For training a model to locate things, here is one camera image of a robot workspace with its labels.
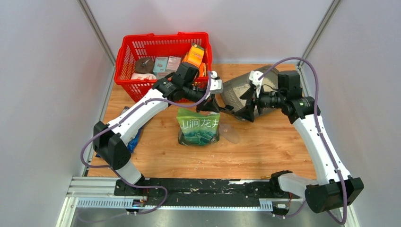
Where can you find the clear plastic scoop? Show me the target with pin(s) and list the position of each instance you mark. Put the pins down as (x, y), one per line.
(229, 133)

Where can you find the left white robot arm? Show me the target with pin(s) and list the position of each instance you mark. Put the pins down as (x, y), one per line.
(111, 139)

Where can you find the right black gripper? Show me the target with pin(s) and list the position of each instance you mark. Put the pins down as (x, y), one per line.
(246, 113)

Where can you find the white pink sponge pack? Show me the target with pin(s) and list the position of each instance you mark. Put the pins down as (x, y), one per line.
(140, 76)

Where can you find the blue silver snack bag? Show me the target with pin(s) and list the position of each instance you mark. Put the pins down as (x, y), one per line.
(133, 141)

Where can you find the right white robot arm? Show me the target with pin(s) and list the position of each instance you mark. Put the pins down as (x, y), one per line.
(334, 187)

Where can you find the green cat litter bag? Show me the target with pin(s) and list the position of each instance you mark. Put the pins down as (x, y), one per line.
(197, 129)

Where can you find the grey litter box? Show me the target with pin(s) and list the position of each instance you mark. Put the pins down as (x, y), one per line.
(236, 87)

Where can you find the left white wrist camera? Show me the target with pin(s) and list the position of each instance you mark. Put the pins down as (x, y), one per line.
(216, 85)

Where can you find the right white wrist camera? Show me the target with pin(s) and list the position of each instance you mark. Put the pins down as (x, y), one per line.
(255, 80)

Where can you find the orange packet in basket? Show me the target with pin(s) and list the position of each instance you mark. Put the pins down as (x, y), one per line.
(203, 70)

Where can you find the teal small box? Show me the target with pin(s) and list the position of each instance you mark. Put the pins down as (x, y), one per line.
(160, 65)

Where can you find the red plastic shopping basket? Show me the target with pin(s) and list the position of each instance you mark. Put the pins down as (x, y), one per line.
(138, 49)

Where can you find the colourful sponge pack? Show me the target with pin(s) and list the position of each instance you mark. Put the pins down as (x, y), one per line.
(194, 56)

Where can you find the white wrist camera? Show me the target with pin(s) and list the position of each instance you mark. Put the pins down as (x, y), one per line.
(216, 85)
(255, 80)

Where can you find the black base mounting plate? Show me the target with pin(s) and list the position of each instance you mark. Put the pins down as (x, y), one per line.
(204, 192)

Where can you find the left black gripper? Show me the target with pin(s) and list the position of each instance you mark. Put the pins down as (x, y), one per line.
(208, 105)

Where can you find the pink grey small box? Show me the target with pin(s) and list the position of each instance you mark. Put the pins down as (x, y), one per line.
(173, 63)

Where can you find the brown round lid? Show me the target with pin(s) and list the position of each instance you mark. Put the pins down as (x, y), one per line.
(144, 65)

